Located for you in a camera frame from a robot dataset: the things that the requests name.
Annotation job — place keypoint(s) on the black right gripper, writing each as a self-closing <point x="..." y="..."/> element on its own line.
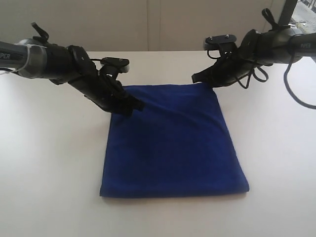
<point x="226" y="71"/>

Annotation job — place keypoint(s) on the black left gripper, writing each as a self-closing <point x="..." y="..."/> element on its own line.
<point x="107" y="93"/>

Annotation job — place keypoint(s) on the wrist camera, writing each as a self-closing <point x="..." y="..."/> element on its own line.
<point x="222" y="42"/>
<point x="120" y="64"/>

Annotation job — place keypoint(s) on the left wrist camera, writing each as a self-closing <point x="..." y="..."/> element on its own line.
<point x="120" y="64"/>

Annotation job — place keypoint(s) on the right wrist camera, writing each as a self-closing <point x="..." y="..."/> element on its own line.
<point x="222" y="42"/>

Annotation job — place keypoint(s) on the blue microfibre towel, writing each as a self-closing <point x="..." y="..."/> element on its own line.
<point x="178" y="146"/>

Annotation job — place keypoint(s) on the black window frame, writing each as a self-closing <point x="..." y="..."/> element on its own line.
<point x="287" y="12"/>

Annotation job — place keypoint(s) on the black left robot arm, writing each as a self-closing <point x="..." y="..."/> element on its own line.
<point x="36" y="58"/>

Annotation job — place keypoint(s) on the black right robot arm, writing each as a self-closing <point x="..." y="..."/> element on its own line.
<point x="284" y="46"/>

